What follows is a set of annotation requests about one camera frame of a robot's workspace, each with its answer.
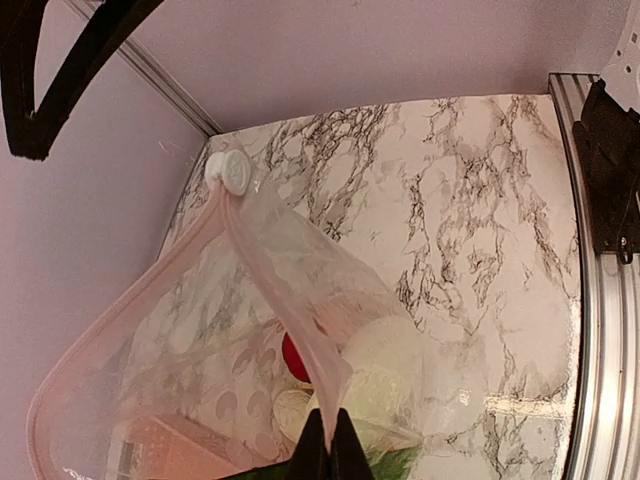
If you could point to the clear zip top bag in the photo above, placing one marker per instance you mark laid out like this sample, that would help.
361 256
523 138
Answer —
200 335

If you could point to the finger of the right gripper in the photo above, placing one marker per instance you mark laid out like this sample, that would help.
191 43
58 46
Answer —
109 26
21 23

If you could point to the pink plastic basket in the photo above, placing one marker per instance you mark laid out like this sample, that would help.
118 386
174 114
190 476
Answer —
174 447

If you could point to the red pepper front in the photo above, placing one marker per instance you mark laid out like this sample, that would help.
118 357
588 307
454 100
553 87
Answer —
293 360

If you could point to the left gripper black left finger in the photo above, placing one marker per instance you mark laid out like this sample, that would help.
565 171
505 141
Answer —
310 460

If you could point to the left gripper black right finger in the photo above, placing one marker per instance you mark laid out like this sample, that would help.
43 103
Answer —
347 457

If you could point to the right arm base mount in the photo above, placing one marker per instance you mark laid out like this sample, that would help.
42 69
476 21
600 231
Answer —
607 141

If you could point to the aluminium front rail frame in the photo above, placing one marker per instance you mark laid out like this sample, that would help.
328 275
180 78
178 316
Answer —
604 442

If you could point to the white cabbage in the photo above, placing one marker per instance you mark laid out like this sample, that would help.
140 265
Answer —
380 404
388 355

